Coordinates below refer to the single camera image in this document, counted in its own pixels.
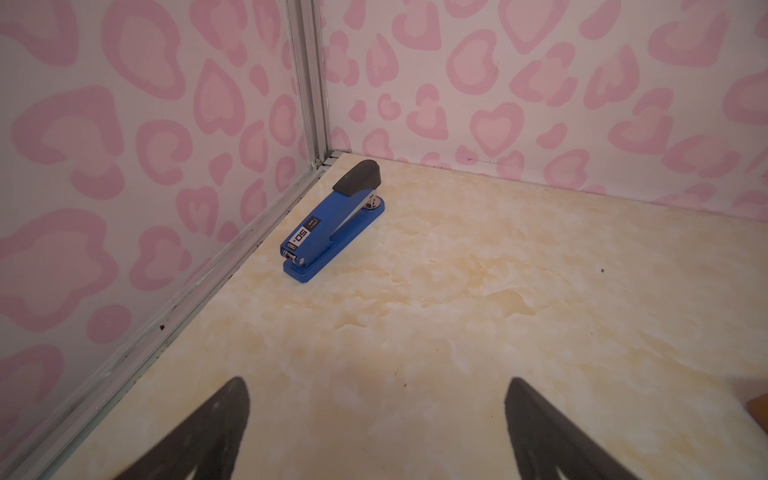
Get aluminium floor edge rail left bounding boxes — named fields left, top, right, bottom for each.
left=1, top=157, right=325, bottom=479

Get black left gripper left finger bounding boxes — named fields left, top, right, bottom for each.
left=117, top=377, right=250, bottom=479

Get aluminium frame corner post left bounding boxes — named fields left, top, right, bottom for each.
left=286, top=0, right=332, bottom=168

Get wooden rack base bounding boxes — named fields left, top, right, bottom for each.
left=745, top=393, right=768, bottom=433

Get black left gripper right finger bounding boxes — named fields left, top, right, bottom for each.
left=504, top=377, right=636, bottom=480

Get blue black stapler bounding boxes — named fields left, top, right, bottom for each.
left=280, top=159, right=385, bottom=283

